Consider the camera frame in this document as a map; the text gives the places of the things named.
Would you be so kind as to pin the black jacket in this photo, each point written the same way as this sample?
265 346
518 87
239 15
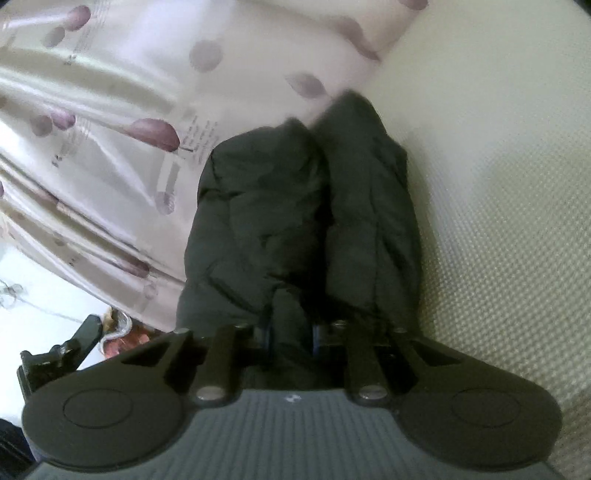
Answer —
258 221

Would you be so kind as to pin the leaf print curtain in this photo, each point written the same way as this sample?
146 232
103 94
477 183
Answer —
115 101

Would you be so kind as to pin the red-brown object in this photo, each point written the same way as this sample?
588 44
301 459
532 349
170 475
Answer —
131 344

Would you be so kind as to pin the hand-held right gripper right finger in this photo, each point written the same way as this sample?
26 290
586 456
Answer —
317 342

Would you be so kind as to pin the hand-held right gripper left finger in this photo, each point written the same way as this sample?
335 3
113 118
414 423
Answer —
267 340

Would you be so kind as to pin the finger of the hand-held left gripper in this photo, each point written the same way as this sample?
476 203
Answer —
90 334

